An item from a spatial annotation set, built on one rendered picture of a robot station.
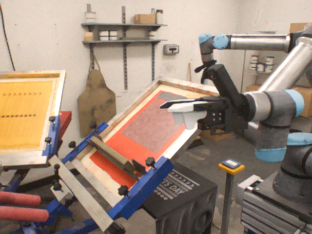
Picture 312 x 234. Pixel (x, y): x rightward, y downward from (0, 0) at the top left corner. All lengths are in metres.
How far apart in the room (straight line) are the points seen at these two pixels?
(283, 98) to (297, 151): 0.35
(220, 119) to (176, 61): 3.58
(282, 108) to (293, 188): 0.44
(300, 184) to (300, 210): 0.09
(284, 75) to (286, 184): 0.41
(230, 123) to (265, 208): 0.61
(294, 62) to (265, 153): 0.30
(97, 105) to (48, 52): 0.88
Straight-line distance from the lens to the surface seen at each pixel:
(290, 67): 0.87
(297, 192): 1.07
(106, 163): 1.39
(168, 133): 1.30
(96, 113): 3.44
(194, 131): 1.19
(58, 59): 3.20
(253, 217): 1.22
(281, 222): 1.15
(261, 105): 0.65
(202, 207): 1.61
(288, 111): 0.71
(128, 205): 1.09
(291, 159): 1.03
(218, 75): 0.59
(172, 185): 1.61
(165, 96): 1.55
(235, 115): 0.64
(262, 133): 0.72
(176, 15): 4.13
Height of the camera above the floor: 1.83
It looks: 18 degrees down
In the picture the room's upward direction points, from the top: straight up
